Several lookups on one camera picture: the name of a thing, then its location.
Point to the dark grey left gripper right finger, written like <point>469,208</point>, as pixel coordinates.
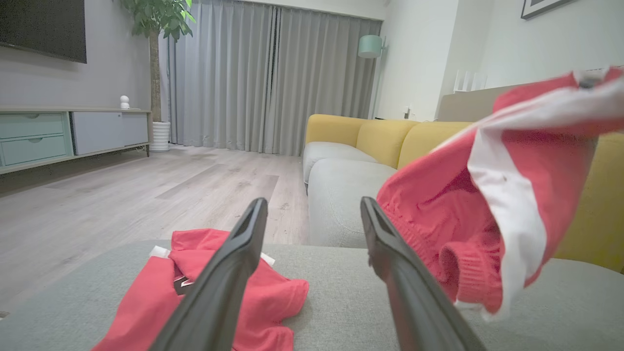
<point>414,302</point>

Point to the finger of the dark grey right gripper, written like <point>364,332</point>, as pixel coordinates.
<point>589,81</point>

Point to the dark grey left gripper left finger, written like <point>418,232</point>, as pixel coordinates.
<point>219,292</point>

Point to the red jersey with white sleeves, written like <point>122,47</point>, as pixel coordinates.
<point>273,302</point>

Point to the red garment with white trim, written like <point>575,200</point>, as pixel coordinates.
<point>536,161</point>

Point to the white router with antennas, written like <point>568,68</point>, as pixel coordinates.
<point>469,83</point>

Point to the grey sofa cushion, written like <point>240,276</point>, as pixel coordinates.
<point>341,195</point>

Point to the white ribbed plant pot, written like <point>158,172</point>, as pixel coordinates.
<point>160,136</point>

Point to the mint and white TV cabinet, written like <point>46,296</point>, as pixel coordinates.
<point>97,129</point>

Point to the small white figurine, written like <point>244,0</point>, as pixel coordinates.
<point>125,102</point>

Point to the floor lamp with mint shade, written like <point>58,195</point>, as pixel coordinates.
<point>369,46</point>

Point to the grey curtain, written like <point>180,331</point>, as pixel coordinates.
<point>292,78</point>

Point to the green indoor tree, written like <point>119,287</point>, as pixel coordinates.
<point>155,73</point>

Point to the dark framed wall picture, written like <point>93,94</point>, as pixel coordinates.
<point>536,7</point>

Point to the black wall television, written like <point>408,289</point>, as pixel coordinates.
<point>44,24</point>

